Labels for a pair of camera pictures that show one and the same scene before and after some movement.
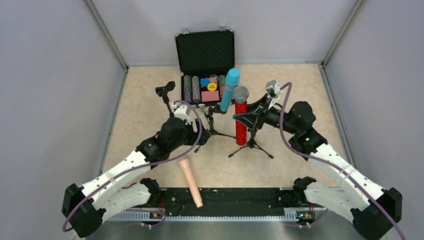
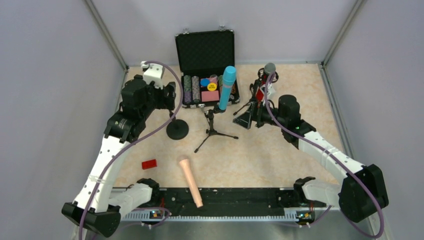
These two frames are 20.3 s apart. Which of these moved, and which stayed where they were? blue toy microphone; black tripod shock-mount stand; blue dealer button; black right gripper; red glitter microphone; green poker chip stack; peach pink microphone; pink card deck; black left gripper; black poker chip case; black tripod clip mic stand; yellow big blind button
Moved: blue toy microphone; black tripod shock-mount stand; red glitter microphone; black left gripper
Stayed: black poker chip case; blue dealer button; yellow big blind button; pink card deck; green poker chip stack; peach pink microphone; black tripod clip mic stand; black right gripper
